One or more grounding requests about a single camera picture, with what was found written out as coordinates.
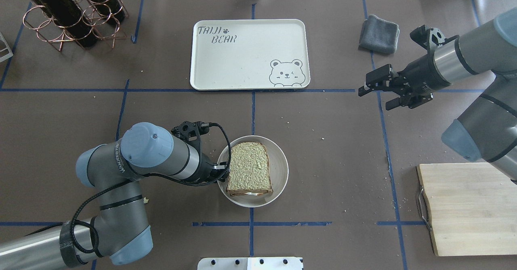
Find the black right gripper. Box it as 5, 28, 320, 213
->
358, 55, 451, 111

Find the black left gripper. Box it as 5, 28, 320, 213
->
198, 153, 230, 182

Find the bread slice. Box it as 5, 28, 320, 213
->
228, 191, 273, 197
226, 142, 273, 196

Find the round white plate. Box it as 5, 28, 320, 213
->
218, 135, 289, 208

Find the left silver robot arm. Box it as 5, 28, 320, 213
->
1, 121, 230, 270

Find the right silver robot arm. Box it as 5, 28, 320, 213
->
358, 8, 517, 182

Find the cream bear serving tray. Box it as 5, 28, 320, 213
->
190, 19, 311, 90

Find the bread slice on plate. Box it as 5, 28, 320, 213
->
228, 191, 273, 197

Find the folded grey cloth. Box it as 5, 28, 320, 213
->
359, 14, 399, 54

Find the bamboo cutting board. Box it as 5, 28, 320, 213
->
417, 163, 517, 257

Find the dark green wine bottle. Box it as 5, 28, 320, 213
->
32, 0, 97, 48

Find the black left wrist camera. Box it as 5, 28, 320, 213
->
170, 121, 209, 142

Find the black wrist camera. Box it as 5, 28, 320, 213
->
410, 24, 460, 52
170, 121, 209, 142

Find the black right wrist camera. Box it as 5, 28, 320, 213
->
410, 24, 460, 52

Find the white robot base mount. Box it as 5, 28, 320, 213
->
197, 257, 304, 270

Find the copper wire bottle rack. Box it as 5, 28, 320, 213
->
22, 0, 129, 51

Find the white wire cup rack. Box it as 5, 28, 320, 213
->
0, 33, 13, 63

